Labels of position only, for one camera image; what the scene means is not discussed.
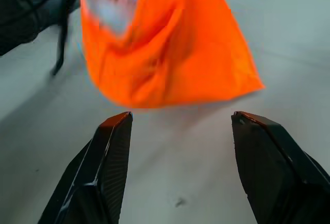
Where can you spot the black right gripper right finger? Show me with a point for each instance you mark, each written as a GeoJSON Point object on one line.
{"type": "Point", "coordinates": [273, 172]}

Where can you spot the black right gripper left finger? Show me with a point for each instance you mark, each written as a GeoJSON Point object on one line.
{"type": "Point", "coordinates": [103, 172]}

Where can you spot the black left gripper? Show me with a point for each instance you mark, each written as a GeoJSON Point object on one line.
{"type": "Point", "coordinates": [23, 7]}

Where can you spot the orange fabric pouch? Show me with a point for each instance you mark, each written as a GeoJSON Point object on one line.
{"type": "Point", "coordinates": [180, 53]}

